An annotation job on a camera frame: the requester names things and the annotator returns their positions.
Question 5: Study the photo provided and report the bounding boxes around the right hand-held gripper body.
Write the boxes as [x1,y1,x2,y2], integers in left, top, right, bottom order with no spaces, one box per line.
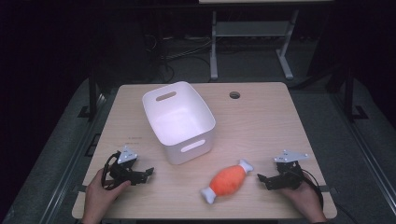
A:
[270,149,310,191]

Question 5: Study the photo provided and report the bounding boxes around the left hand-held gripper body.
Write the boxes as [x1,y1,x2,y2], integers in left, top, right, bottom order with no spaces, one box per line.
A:
[107,146,148,188]

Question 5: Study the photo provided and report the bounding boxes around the person's right hand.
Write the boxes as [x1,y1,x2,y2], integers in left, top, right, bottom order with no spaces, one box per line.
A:
[277,173,329,224]

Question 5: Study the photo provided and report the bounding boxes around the person's left hand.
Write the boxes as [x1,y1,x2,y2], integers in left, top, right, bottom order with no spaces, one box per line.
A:
[81,168,132,224]

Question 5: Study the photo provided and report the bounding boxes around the orange plush meat toy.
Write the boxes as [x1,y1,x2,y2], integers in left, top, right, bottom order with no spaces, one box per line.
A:
[199,159,255,205]

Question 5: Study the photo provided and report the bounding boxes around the white plastic basket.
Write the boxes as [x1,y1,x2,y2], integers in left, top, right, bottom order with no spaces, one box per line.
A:
[142,80,217,165]

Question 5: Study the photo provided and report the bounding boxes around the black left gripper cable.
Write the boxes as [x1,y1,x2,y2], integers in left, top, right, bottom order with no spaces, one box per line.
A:
[101,151,123,191]

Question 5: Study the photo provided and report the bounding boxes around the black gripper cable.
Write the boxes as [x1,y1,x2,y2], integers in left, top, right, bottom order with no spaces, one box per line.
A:
[298,167,362,224]
[101,151,123,191]

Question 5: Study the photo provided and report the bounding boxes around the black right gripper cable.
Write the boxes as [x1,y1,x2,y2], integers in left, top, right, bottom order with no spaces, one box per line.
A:
[298,167,362,224]

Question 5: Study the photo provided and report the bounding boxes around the black stand post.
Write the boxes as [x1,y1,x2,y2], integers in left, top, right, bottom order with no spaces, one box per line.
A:
[77,59,106,119]
[342,66,370,123]

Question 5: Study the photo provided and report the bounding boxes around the black floor cables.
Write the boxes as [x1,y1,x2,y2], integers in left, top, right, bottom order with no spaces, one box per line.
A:
[141,32,213,82]

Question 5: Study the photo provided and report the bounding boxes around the white metal stand frame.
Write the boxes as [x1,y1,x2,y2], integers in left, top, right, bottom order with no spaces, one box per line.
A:
[209,8,301,81]

